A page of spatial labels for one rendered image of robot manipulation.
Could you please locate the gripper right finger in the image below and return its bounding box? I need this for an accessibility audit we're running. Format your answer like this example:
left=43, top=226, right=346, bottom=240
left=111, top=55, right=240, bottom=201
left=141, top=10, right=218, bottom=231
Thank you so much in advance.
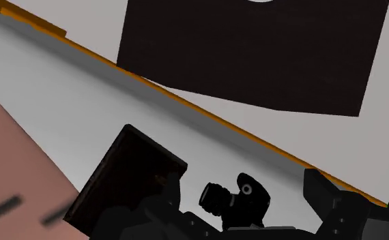
left=303, top=168, right=389, bottom=240

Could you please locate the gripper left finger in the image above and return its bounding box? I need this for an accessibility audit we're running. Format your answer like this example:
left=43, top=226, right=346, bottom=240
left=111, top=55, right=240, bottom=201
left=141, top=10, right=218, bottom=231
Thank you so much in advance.
left=89, top=171, right=222, bottom=240

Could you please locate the dark brown box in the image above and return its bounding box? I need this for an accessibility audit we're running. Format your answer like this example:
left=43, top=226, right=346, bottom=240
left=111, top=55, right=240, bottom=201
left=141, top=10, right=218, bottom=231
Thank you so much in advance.
left=63, top=123, right=188, bottom=237

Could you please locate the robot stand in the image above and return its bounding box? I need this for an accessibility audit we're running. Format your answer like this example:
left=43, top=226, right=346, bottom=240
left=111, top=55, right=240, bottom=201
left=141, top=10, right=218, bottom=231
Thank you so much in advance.
left=116, top=0, right=389, bottom=118

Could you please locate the black camera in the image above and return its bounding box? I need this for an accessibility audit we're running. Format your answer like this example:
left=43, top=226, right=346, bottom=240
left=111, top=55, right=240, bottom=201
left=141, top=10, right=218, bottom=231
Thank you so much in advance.
left=198, top=172, right=272, bottom=231

